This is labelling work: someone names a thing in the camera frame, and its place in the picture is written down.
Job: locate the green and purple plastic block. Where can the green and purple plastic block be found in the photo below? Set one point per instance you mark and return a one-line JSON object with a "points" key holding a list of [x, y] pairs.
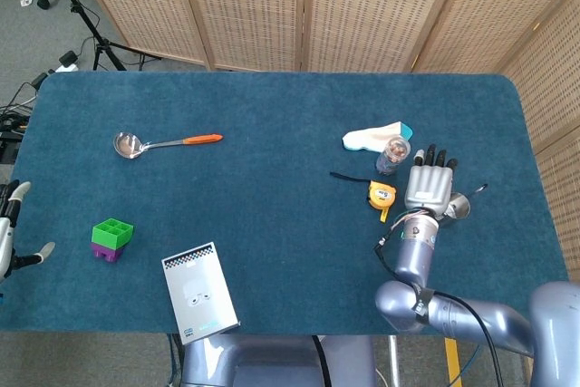
{"points": [[113, 235]]}

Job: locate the blue-grey robot torso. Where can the blue-grey robot torso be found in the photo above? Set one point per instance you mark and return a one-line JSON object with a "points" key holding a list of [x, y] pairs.
{"points": [[272, 360]]}

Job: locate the small steel pitcher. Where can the small steel pitcher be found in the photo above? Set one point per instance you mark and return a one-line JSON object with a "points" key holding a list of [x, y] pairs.
{"points": [[460, 206]]}

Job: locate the white power strip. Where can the white power strip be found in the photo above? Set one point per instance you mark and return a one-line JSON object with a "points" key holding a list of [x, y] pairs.
{"points": [[68, 60]]}

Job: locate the black tripod stand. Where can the black tripod stand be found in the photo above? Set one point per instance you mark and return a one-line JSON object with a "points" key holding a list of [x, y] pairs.
{"points": [[102, 45]]}

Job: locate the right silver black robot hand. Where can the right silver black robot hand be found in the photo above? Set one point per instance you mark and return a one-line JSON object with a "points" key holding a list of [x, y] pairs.
{"points": [[428, 187]]}

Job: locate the wicker folding screen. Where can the wicker folding screen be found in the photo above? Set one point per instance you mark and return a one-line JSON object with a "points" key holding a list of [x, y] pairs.
{"points": [[249, 6]]}

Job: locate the silver earbuds retail box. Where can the silver earbuds retail box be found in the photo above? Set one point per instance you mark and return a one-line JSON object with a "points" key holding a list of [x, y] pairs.
{"points": [[199, 292]]}

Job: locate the metal table leg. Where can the metal table leg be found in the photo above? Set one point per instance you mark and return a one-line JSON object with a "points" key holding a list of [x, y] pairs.
{"points": [[394, 360]]}

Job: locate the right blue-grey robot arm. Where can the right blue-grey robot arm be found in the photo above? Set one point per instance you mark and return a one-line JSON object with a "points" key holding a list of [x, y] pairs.
{"points": [[414, 255]]}

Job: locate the clear plastic candy jar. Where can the clear plastic candy jar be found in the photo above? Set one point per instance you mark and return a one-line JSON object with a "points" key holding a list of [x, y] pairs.
{"points": [[392, 156]]}

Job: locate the white sock with blue toe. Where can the white sock with blue toe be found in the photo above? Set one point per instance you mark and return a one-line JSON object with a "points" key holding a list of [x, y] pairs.
{"points": [[371, 138]]}

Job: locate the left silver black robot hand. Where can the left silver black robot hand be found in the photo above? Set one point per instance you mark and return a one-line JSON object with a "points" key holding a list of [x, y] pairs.
{"points": [[5, 233]]}

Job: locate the blue table mat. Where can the blue table mat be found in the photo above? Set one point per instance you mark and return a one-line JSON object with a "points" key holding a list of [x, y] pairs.
{"points": [[226, 246]]}

